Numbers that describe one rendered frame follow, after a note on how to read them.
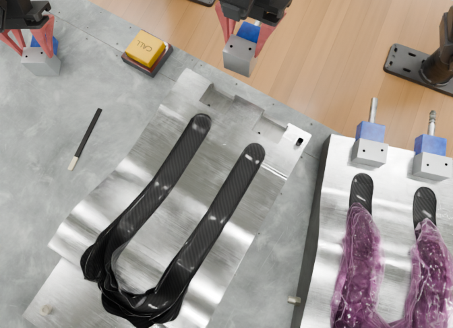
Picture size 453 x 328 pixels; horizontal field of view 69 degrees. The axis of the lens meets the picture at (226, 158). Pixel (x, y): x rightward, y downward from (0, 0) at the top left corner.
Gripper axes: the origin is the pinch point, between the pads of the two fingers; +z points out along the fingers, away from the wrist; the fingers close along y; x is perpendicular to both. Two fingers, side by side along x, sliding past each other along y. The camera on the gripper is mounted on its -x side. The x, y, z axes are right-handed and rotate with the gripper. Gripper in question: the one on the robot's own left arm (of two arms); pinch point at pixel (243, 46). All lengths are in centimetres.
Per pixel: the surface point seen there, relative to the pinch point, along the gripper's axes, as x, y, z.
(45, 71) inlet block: -7.0, -38.6, 18.2
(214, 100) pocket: -2.4, -2.3, 11.1
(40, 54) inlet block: -6.9, -38.7, 14.1
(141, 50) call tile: 2.9, -21.7, 11.0
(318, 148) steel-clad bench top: 2.2, 19.5, 16.0
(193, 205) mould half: -20.7, 3.4, 18.3
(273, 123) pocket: -2.4, 9.6, 10.8
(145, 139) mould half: -14.8, -9.4, 15.1
